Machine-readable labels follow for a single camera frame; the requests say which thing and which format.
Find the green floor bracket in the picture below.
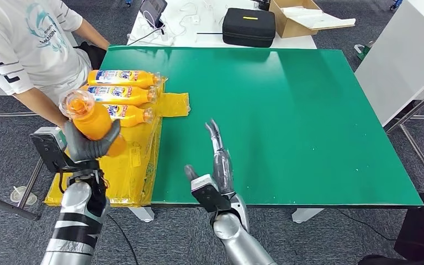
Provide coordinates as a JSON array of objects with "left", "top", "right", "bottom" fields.
[{"left": 353, "top": 40, "right": 374, "bottom": 61}]

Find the white foam sheet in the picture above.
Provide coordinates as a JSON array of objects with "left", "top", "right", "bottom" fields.
[{"left": 281, "top": 6, "right": 357, "bottom": 31}]

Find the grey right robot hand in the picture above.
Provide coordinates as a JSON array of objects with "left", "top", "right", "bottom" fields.
[{"left": 184, "top": 118, "right": 235, "bottom": 197}]

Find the orange detergent bottle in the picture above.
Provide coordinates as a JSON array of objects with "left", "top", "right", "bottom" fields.
[
  {"left": 102, "top": 103, "right": 155, "bottom": 128},
  {"left": 80, "top": 85, "right": 158, "bottom": 107},
  {"left": 87, "top": 70, "right": 162, "bottom": 89},
  {"left": 59, "top": 89, "right": 128, "bottom": 158}
]

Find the metal stand frame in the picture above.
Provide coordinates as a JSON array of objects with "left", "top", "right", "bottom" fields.
[
  {"left": 0, "top": 112, "right": 65, "bottom": 222},
  {"left": 384, "top": 82, "right": 424, "bottom": 200}
]

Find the white table foot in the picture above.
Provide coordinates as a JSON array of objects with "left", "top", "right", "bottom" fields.
[
  {"left": 128, "top": 206, "right": 155, "bottom": 224},
  {"left": 291, "top": 208, "right": 325, "bottom": 225}
]

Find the clear plastic lid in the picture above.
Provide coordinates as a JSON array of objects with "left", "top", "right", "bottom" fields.
[{"left": 10, "top": 186, "right": 38, "bottom": 206}]

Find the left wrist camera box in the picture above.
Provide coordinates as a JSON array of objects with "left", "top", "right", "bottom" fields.
[{"left": 30, "top": 126, "right": 70, "bottom": 174}]

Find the brown cardboard box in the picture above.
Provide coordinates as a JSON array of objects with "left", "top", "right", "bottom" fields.
[{"left": 269, "top": 0, "right": 323, "bottom": 39}]

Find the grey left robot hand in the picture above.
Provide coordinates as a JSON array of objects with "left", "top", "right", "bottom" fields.
[{"left": 63, "top": 119, "right": 122, "bottom": 164}]

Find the black floor cable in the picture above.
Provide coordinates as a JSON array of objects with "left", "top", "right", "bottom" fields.
[{"left": 334, "top": 208, "right": 398, "bottom": 241}]

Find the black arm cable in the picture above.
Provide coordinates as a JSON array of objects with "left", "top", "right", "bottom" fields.
[{"left": 108, "top": 214, "right": 140, "bottom": 265}]

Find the yellow taped cardboard sheet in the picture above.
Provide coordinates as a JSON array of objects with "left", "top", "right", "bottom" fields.
[{"left": 44, "top": 75, "right": 191, "bottom": 209}]

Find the person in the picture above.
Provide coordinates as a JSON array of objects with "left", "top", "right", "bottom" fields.
[{"left": 0, "top": 0, "right": 111, "bottom": 129}]

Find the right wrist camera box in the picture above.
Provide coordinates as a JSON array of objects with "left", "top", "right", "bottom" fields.
[{"left": 190, "top": 174, "right": 232, "bottom": 214}]

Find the black carrying case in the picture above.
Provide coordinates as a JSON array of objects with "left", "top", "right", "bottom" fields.
[{"left": 222, "top": 8, "right": 277, "bottom": 49}]

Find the dark tablet on stand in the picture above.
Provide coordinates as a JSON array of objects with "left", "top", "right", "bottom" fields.
[{"left": 139, "top": 0, "right": 168, "bottom": 29}]

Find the black device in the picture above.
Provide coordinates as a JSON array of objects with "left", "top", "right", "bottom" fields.
[{"left": 249, "top": 0, "right": 271, "bottom": 11}]

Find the black charging cable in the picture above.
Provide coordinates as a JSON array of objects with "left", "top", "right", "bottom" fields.
[{"left": 128, "top": 25, "right": 165, "bottom": 46}]

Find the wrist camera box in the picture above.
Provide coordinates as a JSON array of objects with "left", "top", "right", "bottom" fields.
[
  {"left": 30, "top": 126, "right": 70, "bottom": 174},
  {"left": 190, "top": 174, "right": 232, "bottom": 214}
]

